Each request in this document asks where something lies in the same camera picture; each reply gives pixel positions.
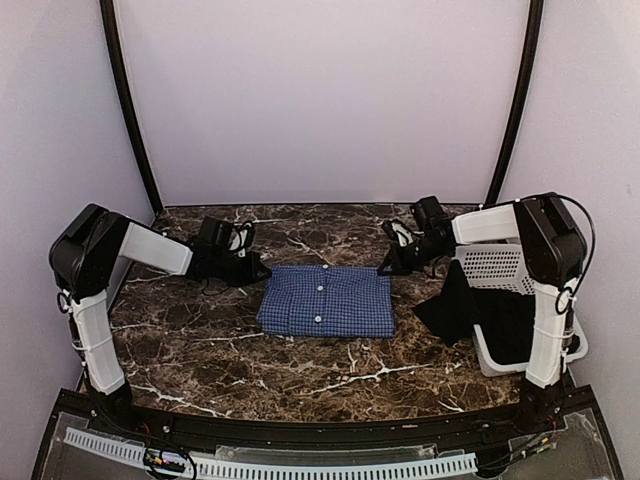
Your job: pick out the black right corner post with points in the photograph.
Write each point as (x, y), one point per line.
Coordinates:
(521, 89)

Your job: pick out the white plastic laundry basket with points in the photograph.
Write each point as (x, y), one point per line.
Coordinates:
(494, 266)

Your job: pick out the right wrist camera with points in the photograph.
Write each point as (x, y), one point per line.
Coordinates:
(399, 233)

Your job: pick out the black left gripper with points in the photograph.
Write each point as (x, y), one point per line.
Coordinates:
(250, 274)

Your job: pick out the blue checkered shirt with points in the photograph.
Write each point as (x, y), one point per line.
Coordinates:
(328, 302)

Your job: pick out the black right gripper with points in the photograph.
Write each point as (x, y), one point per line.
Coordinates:
(401, 265)

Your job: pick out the black left corner post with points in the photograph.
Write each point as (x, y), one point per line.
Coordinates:
(126, 102)

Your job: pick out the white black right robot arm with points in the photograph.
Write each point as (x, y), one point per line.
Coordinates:
(555, 254)

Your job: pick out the black corner post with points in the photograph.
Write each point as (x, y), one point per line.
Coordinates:
(521, 89)
(126, 102)

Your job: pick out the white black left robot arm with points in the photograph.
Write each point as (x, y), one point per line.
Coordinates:
(84, 257)

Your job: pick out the black garment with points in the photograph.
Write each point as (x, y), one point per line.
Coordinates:
(460, 310)

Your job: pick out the black front table rail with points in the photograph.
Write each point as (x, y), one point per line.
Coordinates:
(482, 429)

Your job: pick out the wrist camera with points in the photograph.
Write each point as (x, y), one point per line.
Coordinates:
(241, 239)
(399, 233)

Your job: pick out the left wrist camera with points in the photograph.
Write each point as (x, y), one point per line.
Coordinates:
(241, 239)

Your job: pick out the white slotted cable duct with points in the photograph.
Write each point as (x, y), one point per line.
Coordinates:
(252, 463)

